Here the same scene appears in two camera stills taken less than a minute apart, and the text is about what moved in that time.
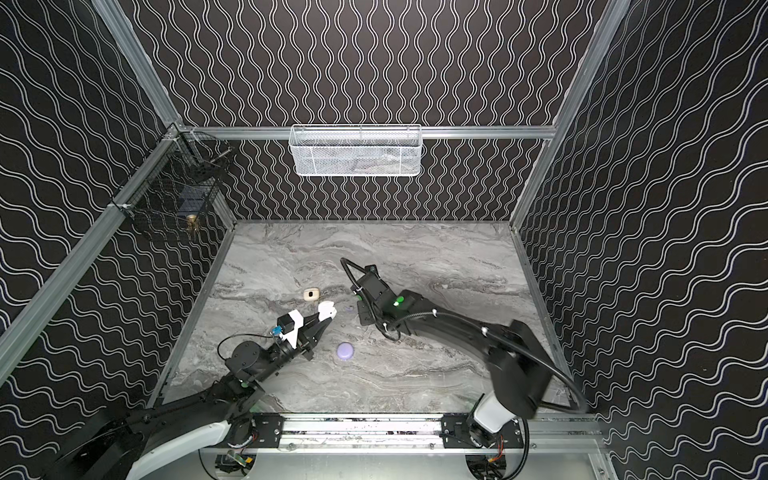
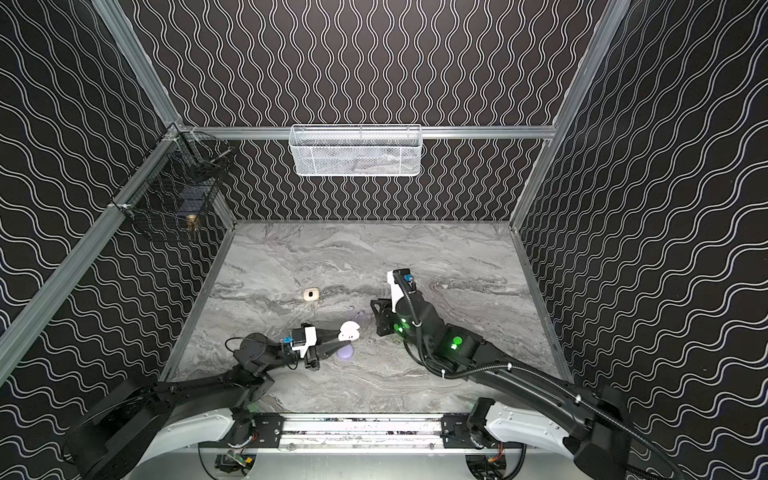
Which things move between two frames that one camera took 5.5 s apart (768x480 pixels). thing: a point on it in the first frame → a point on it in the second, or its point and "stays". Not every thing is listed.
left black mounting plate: (268, 426) stays
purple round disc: (344, 350) stays
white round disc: (326, 310) → (349, 331)
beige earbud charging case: (311, 294) stays
